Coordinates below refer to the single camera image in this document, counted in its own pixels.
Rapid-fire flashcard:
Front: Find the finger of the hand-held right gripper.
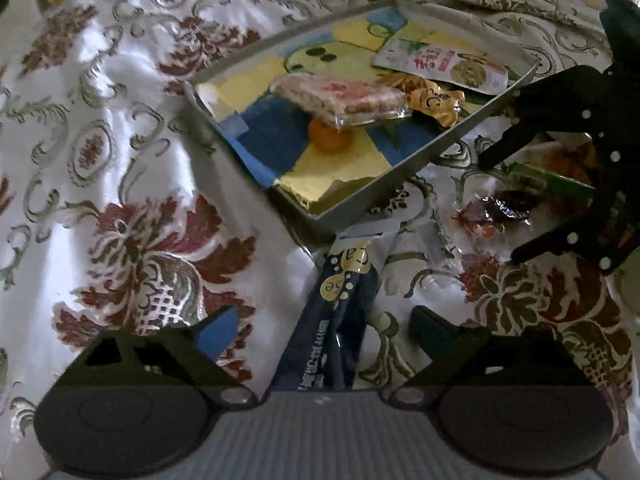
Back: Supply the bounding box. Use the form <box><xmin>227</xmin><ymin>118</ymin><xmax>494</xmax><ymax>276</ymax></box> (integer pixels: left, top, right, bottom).
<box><xmin>510</xmin><ymin>195</ymin><xmax>633</xmax><ymax>277</ymax></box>
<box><xmin>476</xmin><ymin>64</ymin><xmax>621</xmax><ymax>171</ymax></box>

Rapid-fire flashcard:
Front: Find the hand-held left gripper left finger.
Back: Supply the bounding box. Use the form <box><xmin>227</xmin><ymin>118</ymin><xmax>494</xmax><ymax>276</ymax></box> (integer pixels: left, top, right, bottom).
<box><xmin>64</xmin><ymin>305</ymin><xmax>260</xmax><ymax>409</ymax></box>

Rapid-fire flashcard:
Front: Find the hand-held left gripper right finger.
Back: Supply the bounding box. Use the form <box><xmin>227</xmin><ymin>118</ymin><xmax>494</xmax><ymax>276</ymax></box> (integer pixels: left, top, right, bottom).
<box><xmin>384</xmin><ymin>305</ymin><xmax>583</xmax><ymax>409</ymax></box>

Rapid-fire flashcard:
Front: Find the orange snack pouch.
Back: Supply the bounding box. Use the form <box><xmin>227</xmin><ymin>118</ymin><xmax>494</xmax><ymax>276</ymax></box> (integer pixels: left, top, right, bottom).
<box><xmin>542</xmin><ymin>141</ymin><xmax>603</xmax><ymax>187</ymax></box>

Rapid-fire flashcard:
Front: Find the green snack packet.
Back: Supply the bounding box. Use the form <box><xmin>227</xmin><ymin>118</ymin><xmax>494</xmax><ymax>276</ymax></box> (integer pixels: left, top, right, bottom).
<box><xmin>507</xmin><ymin>161</ymin><xmax>598</xmax><ymax>200</ymax></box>

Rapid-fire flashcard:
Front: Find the dark blue snack stick packet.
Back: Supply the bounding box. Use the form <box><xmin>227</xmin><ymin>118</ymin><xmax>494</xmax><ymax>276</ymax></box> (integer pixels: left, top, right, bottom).
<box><xmin>267</xmin><ymin>237</ymin><xmax>383</xmax><ymax>396</ymax></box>

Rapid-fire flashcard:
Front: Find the white green snack pouch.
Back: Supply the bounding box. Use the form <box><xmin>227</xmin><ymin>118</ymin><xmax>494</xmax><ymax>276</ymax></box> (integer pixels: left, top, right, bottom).
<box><xmin>371</xmin><ymin>30</ymin><xmax>510</xmax><ymax>96</ymax></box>

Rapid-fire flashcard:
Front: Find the gold foil snack packet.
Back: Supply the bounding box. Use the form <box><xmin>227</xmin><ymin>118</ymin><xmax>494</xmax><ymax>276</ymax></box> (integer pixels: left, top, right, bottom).
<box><xmin>387</xmin><ymin>74</ymin><xmax>467</xmax><ymax>128</ymax></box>

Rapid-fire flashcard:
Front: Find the grey tray with cartoon liner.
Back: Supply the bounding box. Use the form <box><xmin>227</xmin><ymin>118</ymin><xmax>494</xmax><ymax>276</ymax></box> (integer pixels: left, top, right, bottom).
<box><xmin>184</xmin><ymin>0</ymin><xmax>541</xmax><ymax>233</ymax></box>

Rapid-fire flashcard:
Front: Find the clear nougat cake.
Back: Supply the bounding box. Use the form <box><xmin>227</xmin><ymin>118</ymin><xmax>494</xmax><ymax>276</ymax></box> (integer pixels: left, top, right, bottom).
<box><xmin>269</xmin><ymin>73</ymin><xmax>413</xmax><ymax>128</ymax></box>

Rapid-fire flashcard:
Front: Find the small mandarin orange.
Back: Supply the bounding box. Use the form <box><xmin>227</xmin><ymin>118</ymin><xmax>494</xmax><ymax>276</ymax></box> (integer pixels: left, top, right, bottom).
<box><xmin>307</xmin><ymin>116</ymin><xmax>353</xmax><ymax>153</ymax></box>

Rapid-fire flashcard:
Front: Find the clear plastic packet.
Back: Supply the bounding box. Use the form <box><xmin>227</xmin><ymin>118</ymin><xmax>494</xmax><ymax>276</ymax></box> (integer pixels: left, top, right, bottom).
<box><xmin>392</xmin><ymin>220</ymin><xmax>463</xmax><ymax>292</ymax></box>

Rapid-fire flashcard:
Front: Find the floral printed satin blanket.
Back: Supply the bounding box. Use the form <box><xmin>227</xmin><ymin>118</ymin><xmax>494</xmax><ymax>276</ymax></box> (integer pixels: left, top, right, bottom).
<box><xmin>0</xmin><ymin>0</ymin><xmax>640</xmax><ymax>461</ymax></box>

